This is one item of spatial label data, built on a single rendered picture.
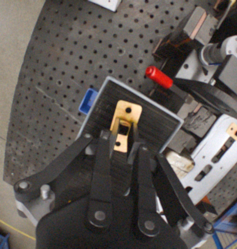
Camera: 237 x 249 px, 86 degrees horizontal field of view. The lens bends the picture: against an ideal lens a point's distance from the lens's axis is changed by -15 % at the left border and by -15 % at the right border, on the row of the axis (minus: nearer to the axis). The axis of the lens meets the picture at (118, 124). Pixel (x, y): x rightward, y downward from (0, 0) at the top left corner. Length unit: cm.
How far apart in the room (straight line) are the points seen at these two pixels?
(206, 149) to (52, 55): 74
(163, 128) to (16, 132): 87
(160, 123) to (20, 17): 176
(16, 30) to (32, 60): 104
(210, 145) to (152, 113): 31
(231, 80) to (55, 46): 69
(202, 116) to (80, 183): 30
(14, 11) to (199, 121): 188
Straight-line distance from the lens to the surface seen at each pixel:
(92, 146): 16
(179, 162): 39
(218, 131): 50
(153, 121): 24
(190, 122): 36
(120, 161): 27
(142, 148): 17
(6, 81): 191
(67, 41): 75
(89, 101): 72
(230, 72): 28
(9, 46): 188
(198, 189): 60
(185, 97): 32
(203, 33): 36
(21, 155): 106
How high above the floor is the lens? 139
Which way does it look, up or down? 70 degrees down
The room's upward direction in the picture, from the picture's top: 170 degrees counter-clockwise
